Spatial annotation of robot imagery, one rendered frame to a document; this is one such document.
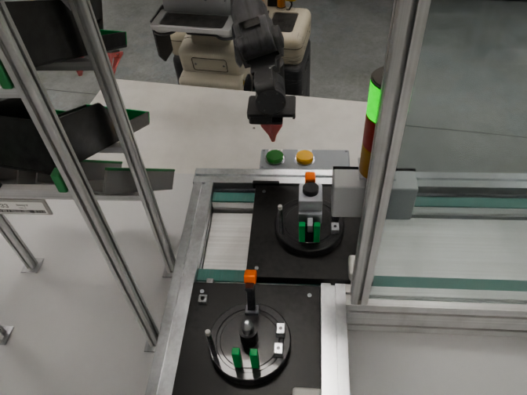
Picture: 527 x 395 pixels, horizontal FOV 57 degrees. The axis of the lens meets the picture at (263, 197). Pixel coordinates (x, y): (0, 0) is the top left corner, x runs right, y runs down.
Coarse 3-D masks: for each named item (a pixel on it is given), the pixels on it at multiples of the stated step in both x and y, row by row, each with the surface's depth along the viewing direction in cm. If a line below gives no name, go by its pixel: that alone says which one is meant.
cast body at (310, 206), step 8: (304, 184) 90; (312, 184) 90; (320, 184) 92; (304, 192) 90; (312, 192) 89; (320, 192) 90; (304, 200) 89; (312, 200) 89; (320, 200) 89; (304, 208) 91; (312, 208) 91; (320, 208) 90; (304, 216) 91; (312, 216) 91; (320, 216) 91; (312, 224) 90
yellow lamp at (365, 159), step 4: (364, 148) 65; (364, 152) 65; (368, 152) 65; (364, 156) 66; (368, 156) 65; (360, 160) 68; (364, 160) 66; (368, 160) 65; (360, 164) 68; (364, 164) 67; (368, 164) 66; (360, 168) 68; (364, 168) 67; (368, 168) 66; (364, 172) 68; (364, 176) 68
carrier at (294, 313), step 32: (192, 288) 91; (224, 288) 91; (256, 288) 91; (288, 288) 90; (320, 288) 90; (192, 320) 87; (224, 320) 84; (256, 320) 84; (288, 320) 86; (320, 320) 86; (192, 352) 83; (224, 352) 81; (256, 352) 75; (288, 352) 80; (320, 352) 82; (192, 384) 79; (224, 384) 79; (256, 384) 79; (288, 384) 78; (320, 384) 78
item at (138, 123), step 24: (0, 120) 64; (24, 120) 63; (72, 120) 67; (96, 120) 73; (144, 120) 88; (0, 144) 66; (24, 144) 65; (72, 144) 68; (96, 144) 74; (24, 168) 66; (48, 168) 65
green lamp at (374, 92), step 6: (372, 84) 58; (372, 90) 58; (378, 90) 57; (372, 96) 59; (378, 96) 58; (372, 102) 59; (378, 102) 58; (372, 108) 60; (372, 114) 60; (372, 120) 61
